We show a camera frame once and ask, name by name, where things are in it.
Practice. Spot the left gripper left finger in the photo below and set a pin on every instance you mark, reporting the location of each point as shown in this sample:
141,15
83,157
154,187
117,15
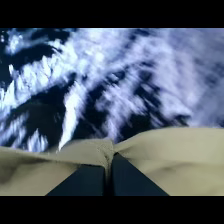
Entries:
85,181

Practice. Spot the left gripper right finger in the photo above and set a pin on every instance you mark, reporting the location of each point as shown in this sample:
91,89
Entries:
133,181

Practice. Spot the beige garment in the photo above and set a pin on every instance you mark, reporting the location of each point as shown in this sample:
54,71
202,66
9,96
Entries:
186,156

